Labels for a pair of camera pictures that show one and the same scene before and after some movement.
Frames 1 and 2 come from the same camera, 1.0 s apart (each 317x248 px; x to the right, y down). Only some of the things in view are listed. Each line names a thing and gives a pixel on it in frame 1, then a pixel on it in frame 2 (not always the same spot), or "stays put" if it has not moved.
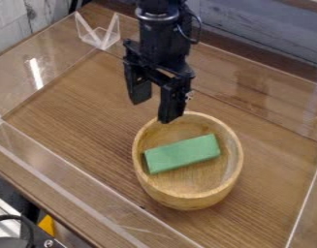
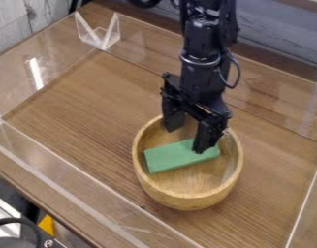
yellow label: [47, 224] stays put
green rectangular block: [181, 153] stays put
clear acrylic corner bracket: [99, 38] stays put
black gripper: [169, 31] to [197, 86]
